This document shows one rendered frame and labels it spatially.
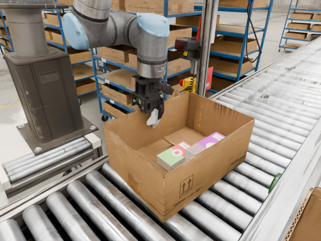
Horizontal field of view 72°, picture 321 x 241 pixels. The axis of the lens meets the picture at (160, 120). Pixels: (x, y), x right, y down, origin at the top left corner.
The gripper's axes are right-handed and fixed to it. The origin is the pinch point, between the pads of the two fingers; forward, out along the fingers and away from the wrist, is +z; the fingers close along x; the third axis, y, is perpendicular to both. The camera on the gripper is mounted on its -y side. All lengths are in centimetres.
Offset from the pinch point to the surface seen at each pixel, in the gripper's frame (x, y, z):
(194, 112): 5.9, -18.3, -0.3
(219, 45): -67, -163, 12
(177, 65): -51, -77, 10
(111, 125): -2.0, 16.7, -5.8
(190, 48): -10.8, -33.0, -19.7
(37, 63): -30.9, 24.7, -18.7
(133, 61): -84, -63, 14
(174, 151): 13.3, 2.2, 4.0
